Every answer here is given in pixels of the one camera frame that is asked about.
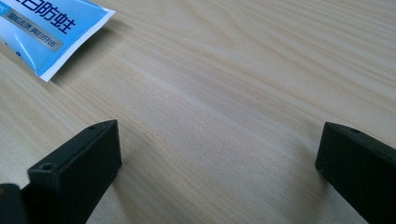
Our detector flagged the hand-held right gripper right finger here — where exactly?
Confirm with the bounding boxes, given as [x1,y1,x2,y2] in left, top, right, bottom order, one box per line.
[315,121,396,224]

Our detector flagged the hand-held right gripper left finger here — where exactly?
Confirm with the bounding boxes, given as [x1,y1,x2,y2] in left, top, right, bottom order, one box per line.
[20,119,123,224]

